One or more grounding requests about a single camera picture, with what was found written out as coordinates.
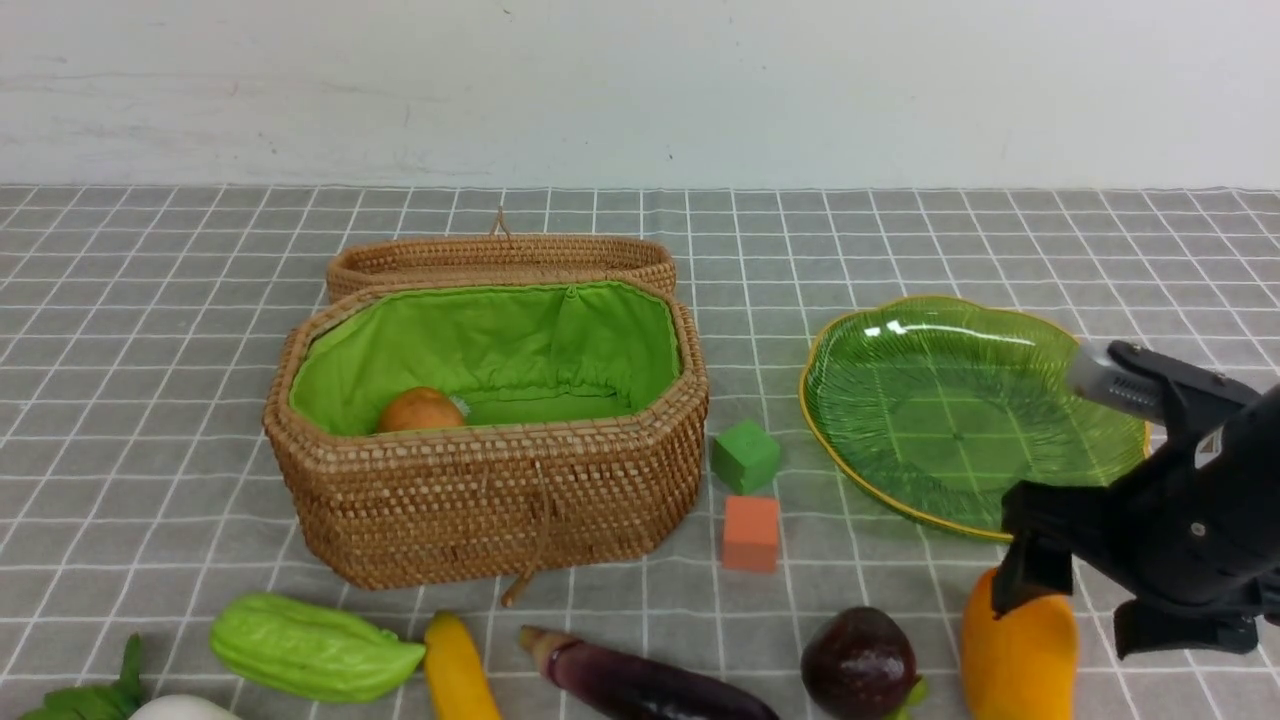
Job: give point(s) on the woven rattan basket green lining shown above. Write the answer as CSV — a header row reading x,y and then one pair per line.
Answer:
x,y
586,403

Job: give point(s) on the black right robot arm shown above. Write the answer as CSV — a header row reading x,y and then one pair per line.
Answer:
x,y
1190,533

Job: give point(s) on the green foam cube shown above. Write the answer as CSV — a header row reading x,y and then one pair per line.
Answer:
x,y
745,457

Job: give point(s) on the white radish with green leaves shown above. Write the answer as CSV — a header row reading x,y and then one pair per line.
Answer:
x,y
125,698

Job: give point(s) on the woven rattan basket lid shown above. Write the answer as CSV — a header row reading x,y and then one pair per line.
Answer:
x,y
480,257

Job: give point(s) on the yellow orange mango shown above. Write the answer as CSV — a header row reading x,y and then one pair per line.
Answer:
x,y
1022,666

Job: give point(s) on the dark purple mangosteen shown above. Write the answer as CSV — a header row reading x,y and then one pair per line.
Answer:
x,y
862,665

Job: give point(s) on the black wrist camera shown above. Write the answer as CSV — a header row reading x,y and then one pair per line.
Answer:
x,y
1187,400

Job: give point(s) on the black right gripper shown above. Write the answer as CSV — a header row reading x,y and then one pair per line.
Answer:
x,y
1191,532

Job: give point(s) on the green bitter gourd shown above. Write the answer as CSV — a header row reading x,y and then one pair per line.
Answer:
x,y
324,655

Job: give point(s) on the yellow banana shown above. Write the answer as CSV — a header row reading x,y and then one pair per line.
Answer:
x,y
454,671

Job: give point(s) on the purple eggplant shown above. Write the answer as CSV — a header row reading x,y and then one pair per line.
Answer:
x,y
621,685

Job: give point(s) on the orange foam cube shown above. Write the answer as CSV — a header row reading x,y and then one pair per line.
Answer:
x,y
751,534

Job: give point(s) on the green glass leaf plate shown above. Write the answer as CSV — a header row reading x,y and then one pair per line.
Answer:
x,y
935,407

